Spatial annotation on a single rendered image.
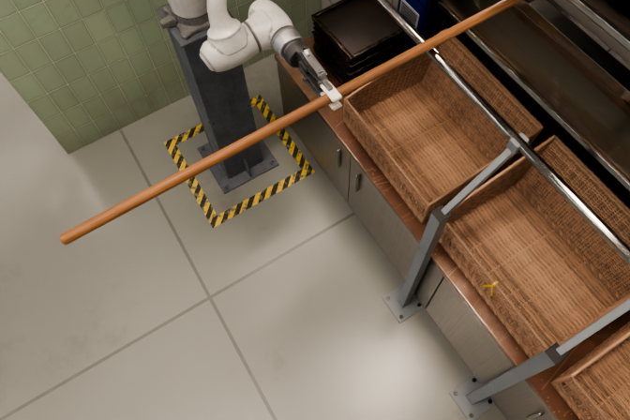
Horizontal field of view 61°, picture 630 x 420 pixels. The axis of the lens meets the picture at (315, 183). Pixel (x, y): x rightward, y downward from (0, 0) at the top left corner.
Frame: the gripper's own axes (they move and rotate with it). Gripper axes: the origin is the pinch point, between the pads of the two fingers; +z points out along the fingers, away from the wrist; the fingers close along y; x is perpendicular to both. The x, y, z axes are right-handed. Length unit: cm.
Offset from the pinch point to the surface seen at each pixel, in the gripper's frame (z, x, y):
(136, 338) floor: -12, 96, 120
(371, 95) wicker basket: -25, -36, 53
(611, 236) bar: 73, -35, 2
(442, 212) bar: 38.9, -14.1, 24.3
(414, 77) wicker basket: -24, -58, 55
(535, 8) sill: 6, -72, 2
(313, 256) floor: -2, 9, 120
